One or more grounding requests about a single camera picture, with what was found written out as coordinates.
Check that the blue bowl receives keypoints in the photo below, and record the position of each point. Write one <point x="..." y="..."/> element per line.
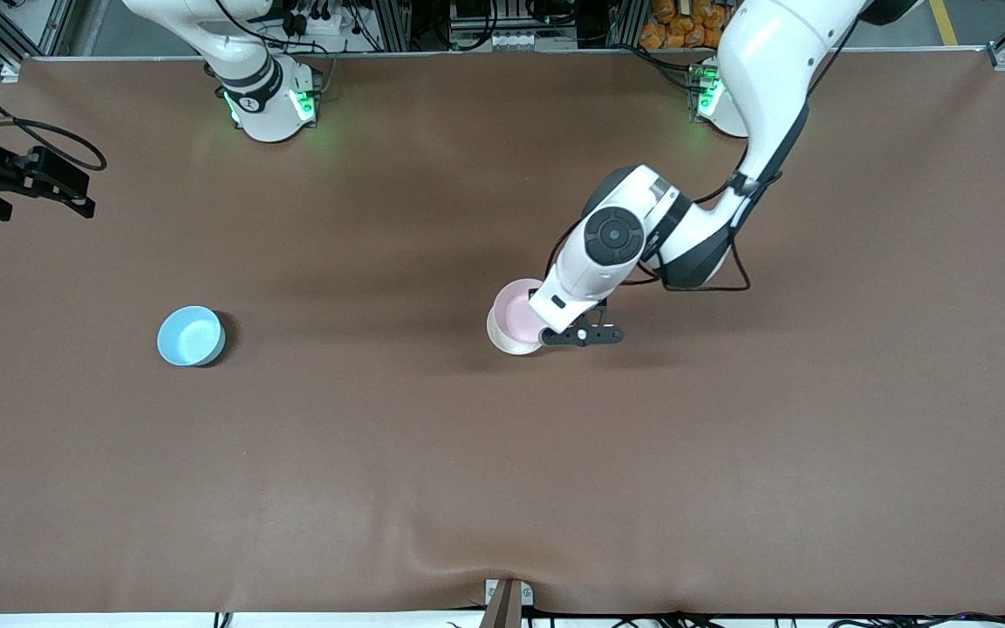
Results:
<point x="188" y="336"/>

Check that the pink bowl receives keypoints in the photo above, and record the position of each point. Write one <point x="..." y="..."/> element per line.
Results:
<point x="516" y="314"/>

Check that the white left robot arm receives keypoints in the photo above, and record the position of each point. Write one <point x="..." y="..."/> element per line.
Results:
<point x="764" y="61"/>

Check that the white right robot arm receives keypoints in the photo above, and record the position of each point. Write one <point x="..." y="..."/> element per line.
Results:
<point x="267" y="113"/>

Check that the white bowl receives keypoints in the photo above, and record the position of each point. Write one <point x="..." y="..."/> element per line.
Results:
<point x="509" y="344"/>

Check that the white power strip black plugs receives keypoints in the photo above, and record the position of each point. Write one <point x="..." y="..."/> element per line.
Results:
<point x="319" y="26"/>

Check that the small white connector strip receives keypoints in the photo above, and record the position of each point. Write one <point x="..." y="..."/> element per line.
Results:
<point x="513" y="39"/>

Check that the brown table cover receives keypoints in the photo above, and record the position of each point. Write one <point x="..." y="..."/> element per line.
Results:
<point x="502" y="453"/>

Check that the orange packages pile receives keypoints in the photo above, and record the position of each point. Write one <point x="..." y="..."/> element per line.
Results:
<point x="677" y="26"/>

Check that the aluminium frame post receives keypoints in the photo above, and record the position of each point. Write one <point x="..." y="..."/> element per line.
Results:
<point x="393" y="26"/>
<point x="629" y="22"/>

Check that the metal table edge bracket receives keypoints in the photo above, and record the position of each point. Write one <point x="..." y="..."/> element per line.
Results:
<point x="509" y="602"/>

